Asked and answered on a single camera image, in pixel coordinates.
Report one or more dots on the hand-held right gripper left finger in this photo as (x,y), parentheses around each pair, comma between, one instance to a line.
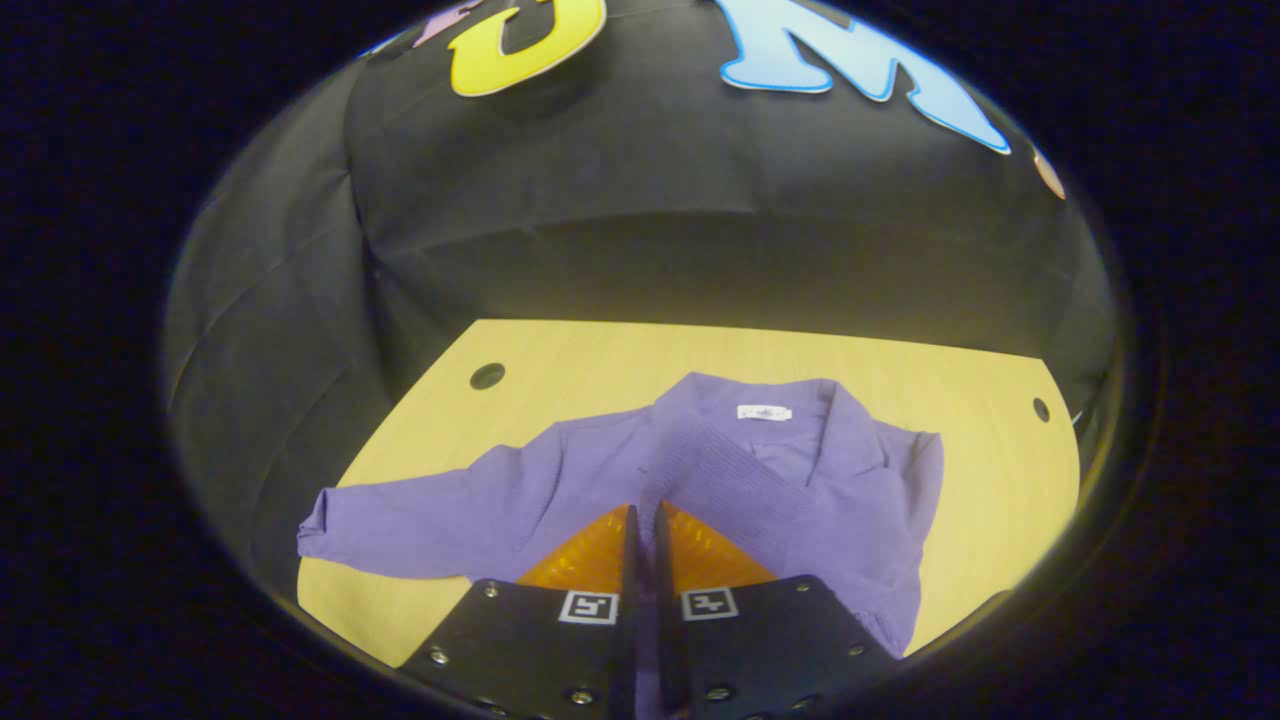
(560,650)

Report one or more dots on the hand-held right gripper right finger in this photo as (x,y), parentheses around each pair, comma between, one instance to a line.
(760,650)

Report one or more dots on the purple collared shirt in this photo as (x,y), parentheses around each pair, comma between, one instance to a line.
(780,490)

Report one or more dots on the black backdrop cloth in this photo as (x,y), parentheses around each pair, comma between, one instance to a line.
(650,200)

